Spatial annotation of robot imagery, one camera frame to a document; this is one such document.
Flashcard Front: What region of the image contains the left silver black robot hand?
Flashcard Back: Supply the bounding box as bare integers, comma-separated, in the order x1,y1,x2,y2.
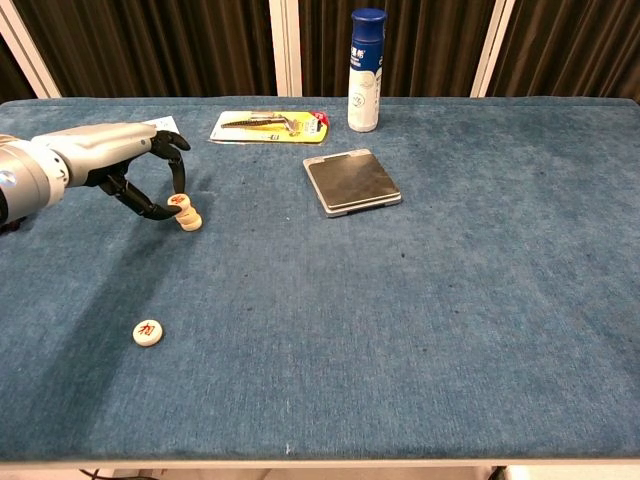
30,121,193,222

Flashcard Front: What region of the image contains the red white ad card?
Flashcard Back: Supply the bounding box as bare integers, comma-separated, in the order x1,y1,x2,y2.
142,115,181,135

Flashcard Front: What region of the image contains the black pleated curtain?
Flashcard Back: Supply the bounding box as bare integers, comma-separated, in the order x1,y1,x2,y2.
487,0,640,99
298,0,497,98
10,0,279,99
0,32,37,104

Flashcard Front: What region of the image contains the yellow razor blister pack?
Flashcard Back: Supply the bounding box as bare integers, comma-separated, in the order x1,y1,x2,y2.
208,110,331,147

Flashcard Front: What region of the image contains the silver digital kitchen scale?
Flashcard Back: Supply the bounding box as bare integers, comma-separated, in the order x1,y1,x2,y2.
302,148,404,219

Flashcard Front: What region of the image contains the white bottle with blue cap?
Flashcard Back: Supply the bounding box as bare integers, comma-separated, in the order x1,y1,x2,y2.
347,7,389,134

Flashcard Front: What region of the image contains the blue table cloth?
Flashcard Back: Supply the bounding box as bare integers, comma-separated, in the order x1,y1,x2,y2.
0,95,640,462

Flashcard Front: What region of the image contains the white partition frame post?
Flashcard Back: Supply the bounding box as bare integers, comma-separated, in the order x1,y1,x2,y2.
469,0,521,98
268,0,304,98
0,0,62,100

